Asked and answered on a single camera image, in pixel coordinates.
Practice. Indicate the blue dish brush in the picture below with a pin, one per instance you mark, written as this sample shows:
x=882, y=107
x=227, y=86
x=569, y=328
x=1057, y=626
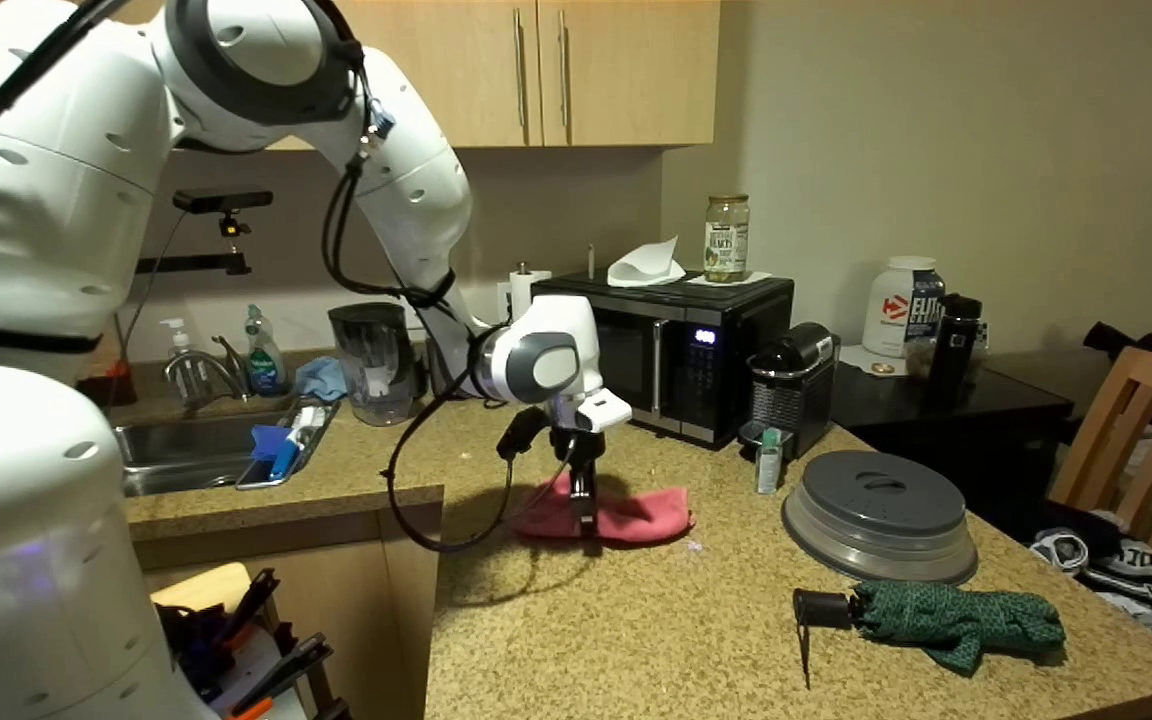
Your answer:
x=281, y=446

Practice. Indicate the blue rag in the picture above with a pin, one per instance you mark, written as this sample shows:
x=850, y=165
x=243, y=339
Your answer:
x=321, y=382

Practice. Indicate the glass jar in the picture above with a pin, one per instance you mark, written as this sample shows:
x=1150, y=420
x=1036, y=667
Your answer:
x=725, y=242

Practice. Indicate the green folded umbrella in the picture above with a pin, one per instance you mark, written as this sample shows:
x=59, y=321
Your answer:
x=961, y=621

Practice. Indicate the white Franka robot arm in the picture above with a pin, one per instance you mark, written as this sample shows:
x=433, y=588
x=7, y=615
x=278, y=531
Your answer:
x=43, y=242

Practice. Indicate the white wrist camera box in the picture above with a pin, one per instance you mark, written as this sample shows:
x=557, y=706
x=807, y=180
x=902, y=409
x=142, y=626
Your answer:
x=605, y=409

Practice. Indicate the black and white bag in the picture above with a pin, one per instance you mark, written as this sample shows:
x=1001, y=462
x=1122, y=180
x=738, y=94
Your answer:
x=1110, y=563

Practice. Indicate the black side table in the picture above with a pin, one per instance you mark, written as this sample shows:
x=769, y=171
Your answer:
x=950, y=426

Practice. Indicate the green dish soap bottle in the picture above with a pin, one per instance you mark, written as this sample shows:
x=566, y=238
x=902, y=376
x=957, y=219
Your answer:
x=262, y=354

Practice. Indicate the pink cloth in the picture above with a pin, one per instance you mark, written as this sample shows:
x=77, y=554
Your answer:
x=640, y=514

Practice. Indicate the small green-capped bottle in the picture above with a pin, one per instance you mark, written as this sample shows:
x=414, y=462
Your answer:
x=769, y=462

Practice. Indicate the wooden counter base cabinet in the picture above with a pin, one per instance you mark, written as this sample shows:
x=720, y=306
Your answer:
x=337, y=573

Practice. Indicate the light wooden wall cabinets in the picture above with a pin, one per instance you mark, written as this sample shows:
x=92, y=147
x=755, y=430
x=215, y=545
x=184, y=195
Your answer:
x=601, y=65

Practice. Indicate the wooden chair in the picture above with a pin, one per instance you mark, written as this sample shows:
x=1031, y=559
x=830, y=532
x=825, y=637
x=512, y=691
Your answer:
x=1136, y=442

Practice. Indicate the clear soap dispenser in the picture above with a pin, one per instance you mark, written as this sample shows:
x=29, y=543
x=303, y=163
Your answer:
x=182, y=354

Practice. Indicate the black drink bottle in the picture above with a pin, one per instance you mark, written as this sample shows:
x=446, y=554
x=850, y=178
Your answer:
x=957, y=342

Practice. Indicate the steel sink faucet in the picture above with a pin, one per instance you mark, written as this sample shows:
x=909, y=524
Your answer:
x=210, y=375

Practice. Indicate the black microwave oven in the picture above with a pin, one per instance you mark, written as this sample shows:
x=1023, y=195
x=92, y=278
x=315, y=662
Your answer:
x=683, y=354

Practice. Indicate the dark garment on chair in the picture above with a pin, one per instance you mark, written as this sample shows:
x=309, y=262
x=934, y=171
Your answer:
x=1136, y=342

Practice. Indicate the steel kitchen sink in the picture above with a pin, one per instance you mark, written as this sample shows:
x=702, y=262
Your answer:
x=189, y=452

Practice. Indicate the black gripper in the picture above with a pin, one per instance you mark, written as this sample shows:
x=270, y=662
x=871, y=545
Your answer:
x=578, y=446

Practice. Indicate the white plastic jug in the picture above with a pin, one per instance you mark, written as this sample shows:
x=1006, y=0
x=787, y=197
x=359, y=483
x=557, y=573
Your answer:
x=884, y=313

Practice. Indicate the grey plastic dome cover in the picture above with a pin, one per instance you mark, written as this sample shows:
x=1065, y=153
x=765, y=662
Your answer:
x=876, y=514

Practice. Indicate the black coffee maker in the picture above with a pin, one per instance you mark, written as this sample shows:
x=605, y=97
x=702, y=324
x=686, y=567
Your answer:
x=788, y=382

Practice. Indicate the black camera on rod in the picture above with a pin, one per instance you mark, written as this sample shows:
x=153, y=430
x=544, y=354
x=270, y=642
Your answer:
x=222, y=201

